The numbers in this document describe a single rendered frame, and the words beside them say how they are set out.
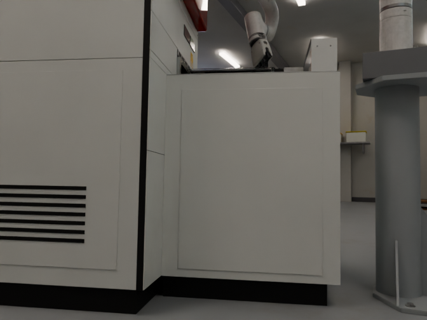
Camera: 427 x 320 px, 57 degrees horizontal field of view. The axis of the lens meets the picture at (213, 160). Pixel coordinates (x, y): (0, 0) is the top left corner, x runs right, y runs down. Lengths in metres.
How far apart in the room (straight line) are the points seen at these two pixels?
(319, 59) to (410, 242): 0.75
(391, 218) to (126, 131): 1.01
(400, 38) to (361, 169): 9.62
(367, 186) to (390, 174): 9.62
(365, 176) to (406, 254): 9.64
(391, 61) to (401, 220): 0.58
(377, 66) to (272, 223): 0.70
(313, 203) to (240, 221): 0.26
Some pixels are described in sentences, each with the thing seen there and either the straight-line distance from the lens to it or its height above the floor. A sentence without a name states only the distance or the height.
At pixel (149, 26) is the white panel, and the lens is 1.36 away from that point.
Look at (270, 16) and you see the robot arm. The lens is 2.02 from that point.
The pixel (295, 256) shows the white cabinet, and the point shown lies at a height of 0.17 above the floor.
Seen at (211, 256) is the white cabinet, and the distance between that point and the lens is 1.44.
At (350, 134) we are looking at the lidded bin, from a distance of 10.67.
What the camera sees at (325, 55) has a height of 0.89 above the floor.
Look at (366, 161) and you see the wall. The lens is 11.26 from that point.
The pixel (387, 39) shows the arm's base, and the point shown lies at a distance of 1.73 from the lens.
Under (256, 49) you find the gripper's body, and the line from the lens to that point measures 1.87.
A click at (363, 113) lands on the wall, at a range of 11.41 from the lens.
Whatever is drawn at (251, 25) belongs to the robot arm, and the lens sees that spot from 1.93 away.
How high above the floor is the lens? 0.42
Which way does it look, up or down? 3 degrees up
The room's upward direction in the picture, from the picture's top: 1 degrees clockwise
